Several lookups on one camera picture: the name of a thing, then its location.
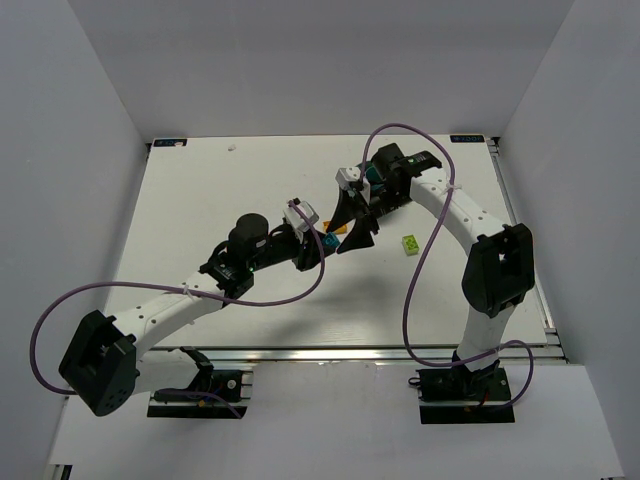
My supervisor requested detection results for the blue lego brick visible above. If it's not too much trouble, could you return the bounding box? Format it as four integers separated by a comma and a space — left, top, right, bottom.
322, 232, 341, 251

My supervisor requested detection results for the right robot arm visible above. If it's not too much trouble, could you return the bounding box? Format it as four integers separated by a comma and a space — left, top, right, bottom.
326, 143, 535, 378

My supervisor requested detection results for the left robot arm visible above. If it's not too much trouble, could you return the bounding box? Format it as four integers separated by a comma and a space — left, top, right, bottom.
59, 213, 335, 417

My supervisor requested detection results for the long orange yellow lego brick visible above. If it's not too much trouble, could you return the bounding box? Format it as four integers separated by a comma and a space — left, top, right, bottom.
323, 221, 348, 235

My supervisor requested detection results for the teal round divided container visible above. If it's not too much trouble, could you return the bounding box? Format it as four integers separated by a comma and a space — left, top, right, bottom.
363, 160, 383, 190

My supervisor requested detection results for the lime lego brick on table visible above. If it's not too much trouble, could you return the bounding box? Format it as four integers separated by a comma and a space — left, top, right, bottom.
401, 235, 420, 256

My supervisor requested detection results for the dark blue table label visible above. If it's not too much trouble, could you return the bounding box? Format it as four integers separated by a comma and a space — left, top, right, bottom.
450, 134, 485, 143
152, 138, 187, 148

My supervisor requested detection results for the left dark blue table label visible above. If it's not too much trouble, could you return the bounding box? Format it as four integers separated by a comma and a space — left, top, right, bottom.
152, 138, 187, 148

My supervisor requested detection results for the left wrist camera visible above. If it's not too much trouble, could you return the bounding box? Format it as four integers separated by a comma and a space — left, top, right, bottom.
283, 198, 319, 239

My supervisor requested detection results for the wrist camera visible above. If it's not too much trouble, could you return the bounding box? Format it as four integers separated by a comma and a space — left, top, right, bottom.
283, 198, 319, 239
335, 167, 371, 203

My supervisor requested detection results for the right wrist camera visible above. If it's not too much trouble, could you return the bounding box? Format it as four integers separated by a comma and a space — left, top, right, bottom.
335, 167, 371, 203

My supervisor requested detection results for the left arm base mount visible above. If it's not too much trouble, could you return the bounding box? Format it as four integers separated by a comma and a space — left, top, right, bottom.
147, 347, 252, 420

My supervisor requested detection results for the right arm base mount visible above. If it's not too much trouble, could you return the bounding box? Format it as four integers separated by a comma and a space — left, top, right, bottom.
408, 364, 515, 425

